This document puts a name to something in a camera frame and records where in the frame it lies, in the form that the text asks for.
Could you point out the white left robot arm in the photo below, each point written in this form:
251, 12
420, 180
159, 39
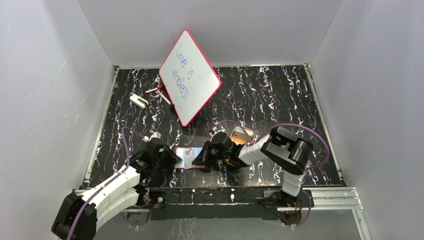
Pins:
81, 215

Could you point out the pink framed whiteboard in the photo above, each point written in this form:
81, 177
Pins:
189, 78

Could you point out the red capped marker pen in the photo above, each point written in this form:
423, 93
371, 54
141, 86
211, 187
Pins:
154, 89

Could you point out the aluminium rail frame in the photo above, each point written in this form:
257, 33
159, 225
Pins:
257, 97

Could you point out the orange oval tray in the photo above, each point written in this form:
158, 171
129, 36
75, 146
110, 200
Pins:
233, 153

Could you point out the silver credit card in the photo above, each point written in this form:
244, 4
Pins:
188, 165

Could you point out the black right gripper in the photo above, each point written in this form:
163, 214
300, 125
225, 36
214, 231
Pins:
203, 158

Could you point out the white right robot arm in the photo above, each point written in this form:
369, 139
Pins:
285, 148

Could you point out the red leather card holder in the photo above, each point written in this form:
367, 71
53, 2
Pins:
187, 154

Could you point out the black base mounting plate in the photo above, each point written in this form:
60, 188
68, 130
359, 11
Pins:
211, 203

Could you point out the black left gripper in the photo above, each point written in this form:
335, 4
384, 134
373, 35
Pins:
164, 156

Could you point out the white whiteboard eraser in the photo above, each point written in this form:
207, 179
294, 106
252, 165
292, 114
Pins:
138, 101

